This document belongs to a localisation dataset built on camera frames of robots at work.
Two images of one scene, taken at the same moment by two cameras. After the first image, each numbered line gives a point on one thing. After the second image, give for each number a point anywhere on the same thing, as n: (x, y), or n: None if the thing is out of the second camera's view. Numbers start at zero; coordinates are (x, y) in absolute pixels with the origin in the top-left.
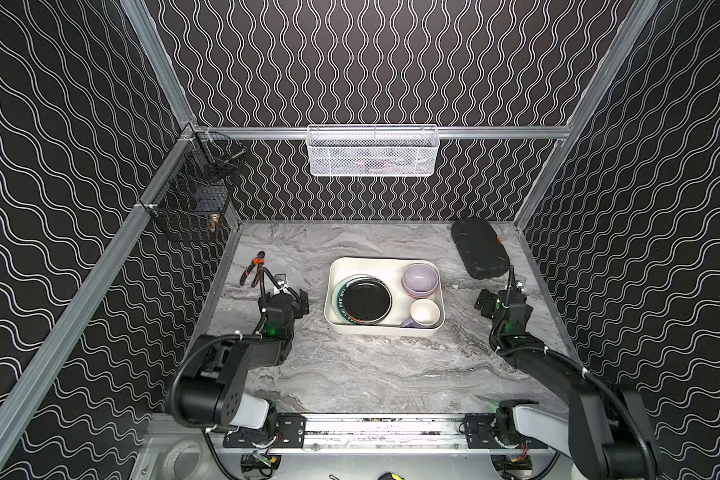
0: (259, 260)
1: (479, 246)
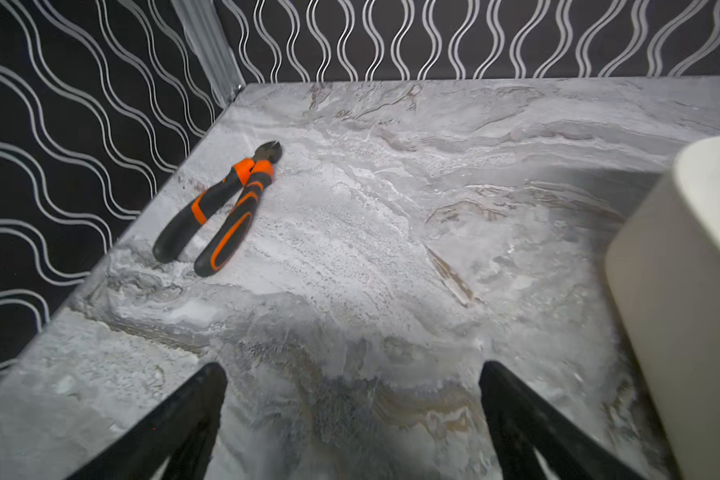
0: (231, 231)
1: None
